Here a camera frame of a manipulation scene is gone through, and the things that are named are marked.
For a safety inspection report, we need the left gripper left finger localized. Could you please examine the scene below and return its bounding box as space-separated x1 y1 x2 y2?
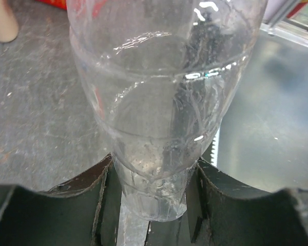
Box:
0 155 113 245

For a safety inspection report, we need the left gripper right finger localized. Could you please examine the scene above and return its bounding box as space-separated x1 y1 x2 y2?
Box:
187 159 308 245

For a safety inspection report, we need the clear Pocari Sweat bottle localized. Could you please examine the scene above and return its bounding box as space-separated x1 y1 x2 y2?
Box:
66 0 267 222

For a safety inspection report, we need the beige nozzle bottle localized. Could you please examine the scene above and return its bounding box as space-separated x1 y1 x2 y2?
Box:
0 0 19 43

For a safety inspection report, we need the red plastic basket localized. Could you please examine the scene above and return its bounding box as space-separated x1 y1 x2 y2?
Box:
36 0 67 10

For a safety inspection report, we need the slotted cable duct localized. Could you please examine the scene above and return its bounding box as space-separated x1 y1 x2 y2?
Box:
210 129 220 167

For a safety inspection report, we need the aluminium frame rail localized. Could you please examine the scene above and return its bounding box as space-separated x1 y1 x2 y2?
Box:
261 1 308 48

